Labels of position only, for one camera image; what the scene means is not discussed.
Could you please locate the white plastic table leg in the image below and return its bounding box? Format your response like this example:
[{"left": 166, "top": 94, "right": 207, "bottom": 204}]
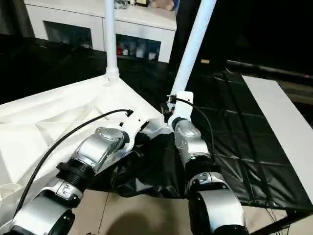
[
  {"left": 103, "top": 0, "right": 121, "bottom": 83},
  {"left": 168, "top": 0, "right": 217, "bottom": 110}
]

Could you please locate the white plastic table top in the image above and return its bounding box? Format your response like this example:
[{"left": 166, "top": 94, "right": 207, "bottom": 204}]
[{"left": 0, "top": 76, "right": 173, "bottom": 231}]

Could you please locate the black mat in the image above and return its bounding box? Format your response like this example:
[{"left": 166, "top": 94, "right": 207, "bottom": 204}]
[{"left": 0, "top": 37, "right": 313, "bottom": 211}]

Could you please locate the shiny silver ornament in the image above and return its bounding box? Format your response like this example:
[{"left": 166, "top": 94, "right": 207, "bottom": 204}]
[{"left": 115, "top": 0, "right": 135, "bottom": 9}]

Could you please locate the black cabinet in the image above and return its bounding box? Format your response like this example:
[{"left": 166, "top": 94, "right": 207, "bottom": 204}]
[{"left": 171, "top": 0, "right": 313, "bottom": 75}]

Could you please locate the white sideboard with glass doors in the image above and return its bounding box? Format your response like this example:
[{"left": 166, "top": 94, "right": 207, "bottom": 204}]
[{"left": 24, "top": 0, "right": 178, "bottom": 63}]

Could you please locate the grey curtain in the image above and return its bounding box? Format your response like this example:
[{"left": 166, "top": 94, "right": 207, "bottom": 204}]
[{"left": 0, "top": 0, "right": 35, "bottom": 38}]

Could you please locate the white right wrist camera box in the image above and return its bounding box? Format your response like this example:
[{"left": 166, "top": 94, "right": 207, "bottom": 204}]
[{"left": 168, "top": 91, "right": 194, "bottom": 131}]

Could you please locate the black metal table frame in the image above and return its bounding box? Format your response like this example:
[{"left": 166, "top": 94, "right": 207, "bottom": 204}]
[{"left": 253, "top": 208, "right": 313, "bottom": 235}]

